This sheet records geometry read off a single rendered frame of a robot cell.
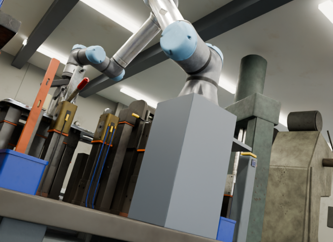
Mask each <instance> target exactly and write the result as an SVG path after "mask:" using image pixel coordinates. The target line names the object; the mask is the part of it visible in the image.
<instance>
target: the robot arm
mask: <svg viewBox="0 0 333 242"><path fill-rule="evenodd" d="M144 3H145V4H146V6H148V7H149V8H151V9H152V11H151V15H150V17H149V18H148V19H147V20H146V21H145V22H144V23H143V25H142V26H141V27H140V28H139V29H138V30H137V31H136V32H135V33H134V34H133V35H132V36H131V37H130V38H129V40H128V41H127V42H126V43H125V44H124V45H123V46H122V47H121V48H120V49H119V50H118V51H117V52H116V54H115V55H114V56H113V57H112V58H111V59H110V58H108V57H107V56H106V53H105V51H104V49H103V48H102V47H100V46H90V47H88V48H87V47H85V46H83V45H79V44H77V45H74V46H73V49H72V50H71V52H70V55H69V58H68V60H67V63H66V65H65V68H64V70H63V74H62V78H63V79H60V80H53V81H52V84H51V86H50V88H52V87H57V89H56V90H55V92H54V94H53V97H52V100H51V102H50V106H49V112H48V114H50V115H53V116H54V114H55V111H56V108H57V105H58V101H59V99H60V97H63V96H64V94H65V92H66V89H67V87H68V85H69V82H70V80H71V78H72V75H73V70H74V69H75V68H76V67H77V66H80V67H82V68H83V67H84V66H85V65H91V66H92V67H94V68H95V69H97V70H98V71H100V72H101V73H103V74H104V75H106V76H107V77H108V78H110V79H111V80H113V81H120V80H121V79H122V78H123V76H124V74H125V71H124V68H125V67H126V66H127V65H128V64H129V63H130V62H131V61H132V60H133V59H134V58H135V57H136V56H137V55H138V54H139V53H140V52H141V50H142V49H143V48H144V47H145V46H146V45H147V44H148V43H149V42H150V41H151V40H152V39H153V38H154V37H155V36H156V35H157V34H158V33H159V32H160V30H161V29H162V31H163V32H162V37H161V39H160V44H161V48H162V50H163V51H164V53H165V54H166V55H167V56H168V57H169V58H170V59H172V60H173V61H174V62H175V63H176V64H177V65H178V66H179V67H181V68H182V69H183V70H184V71H185V72H186V73H187V78H186V82H185V86H184V87H183V89H182V90H181V92H180V94H179V95H178V97H180V96H183V95H187V94H190V93H193V92H195V93H196V94H198V95H200V96H202V97H204V98H205V99H207V100H209V101H211V102H212V103H214V104H216V105H218V96H217V90H218V85H219V80H220V75H221V70H222V66H223V55H222V52H221V51H220V50H219V49H218V48H217V47H216V46H212V44H208V43H204V41H203V40H202V39H201V38H200V36H199V35H198V33H197V32H196V30H195V29H194V27H193V25H192V24H191V23H190V22H189V21H187V20H184V19H183V17H182V15H181V14H180V12H179V10H178V9H177V8H178V0H144ZM218 106H219V105H218Z"/></svg>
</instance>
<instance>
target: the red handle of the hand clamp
mask: <svg viewBox="0 0 333 242"><path fill-rule="evenodd" d="M88 82H89V78H87V77H84V79H83V80H82V81H81V82H80V83H79V84H78V85H77V87H76V89H75V90H74V91H73V92H72V93H71V94H70V96H69V97H68V98H67V99H66V101H68V102H71V101H72V99H73V98H74V97H75V96H76V95H77V94H78V93H79V91H80V90H82V89H83V88H84V87H85V85H86V84H87V83H88Z"/></svg>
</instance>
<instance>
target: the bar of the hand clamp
mask: <svg viewBox="0 0 333 242"><path fill-rule="evenodd" d="M85 71H86V70H85V69H84V68H82V67H80V66H77V67H76V68H75V69H74V70H73V75H72V78H71V80H70V82H69V85H68V87H67V89H66V92H65V94H64V96H63V98H64V101H65V100H66V98H67V97H69V96H70V94H71V93H72V92H73V91H74V90H75V89H76V87H77V85H78V84H79V83H80V82H81V81H82V78H83V76H84V73H85Z"/></svg>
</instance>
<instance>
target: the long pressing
mask: <svg viewBox="0 0 333 242"><path fill-rule="evenodd" d="M8 106H13V107H16V108H18V109H21V110H23V112H22V115H21V117H20V119H22V120H24V121H27V119H28V116H29V114H30V111H31V109H32V107H31V106H28V105H26V104H24V103H22V102H19V101H17V100H14V99H11V98H6V99H3V100H0V111H1V110H2V109H3V108H6V107H8ZM52 119H53V115H50V114H48V113H45V112H44V114H43V117H42V120H43V121H47V120H48V121H49V122H48V123H51V122H52ZM70 129H71V130H74V131H77V132H78V133H77V134H79V135H80V138H79V141H81V142H84V143H87V144H91V145H93V143H91V141H92V140H93V139H91V138H93V137H94V132H92V131H89V130H87V129H84V128H82V127H79V126H77V125H75V124H71V127H70ZM86 136H88V137H90V138H88V137H86Z"/></svg>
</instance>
